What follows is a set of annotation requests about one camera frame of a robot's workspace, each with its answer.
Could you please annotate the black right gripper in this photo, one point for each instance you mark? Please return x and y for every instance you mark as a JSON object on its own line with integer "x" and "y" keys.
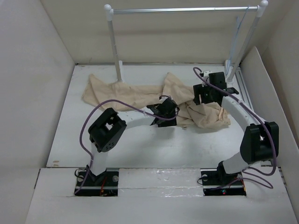
{"x": 198, "y": 89}

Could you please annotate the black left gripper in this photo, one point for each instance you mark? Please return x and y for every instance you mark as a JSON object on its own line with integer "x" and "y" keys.
{"x": 170, "y": 123}

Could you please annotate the beige trousers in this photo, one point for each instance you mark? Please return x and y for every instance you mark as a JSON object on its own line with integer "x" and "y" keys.
{"x": 210, "y": 115}

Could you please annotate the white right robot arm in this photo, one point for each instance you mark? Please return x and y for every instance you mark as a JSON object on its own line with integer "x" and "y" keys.
{"x": 259, "y": 147}

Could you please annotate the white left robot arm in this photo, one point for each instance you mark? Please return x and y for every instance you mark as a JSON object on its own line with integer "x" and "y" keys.
{"x": 107, "y": 129}

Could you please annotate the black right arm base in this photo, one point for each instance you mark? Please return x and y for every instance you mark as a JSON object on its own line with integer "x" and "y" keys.
{"x": 214, "y": 184}

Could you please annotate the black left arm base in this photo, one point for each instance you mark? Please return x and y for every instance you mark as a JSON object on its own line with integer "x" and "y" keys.
{"x": 104, "y": 185}

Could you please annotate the white metal clothes rack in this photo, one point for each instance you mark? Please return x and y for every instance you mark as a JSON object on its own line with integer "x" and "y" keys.
{"x": 181, "y": 35}

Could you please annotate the aluminium side rail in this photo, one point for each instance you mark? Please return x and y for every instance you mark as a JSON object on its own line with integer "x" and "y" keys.
{"x": 243, "y": 89}

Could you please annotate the blue wire hanger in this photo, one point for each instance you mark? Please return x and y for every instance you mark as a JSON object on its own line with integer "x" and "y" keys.
{"x": 234, "y": 39}

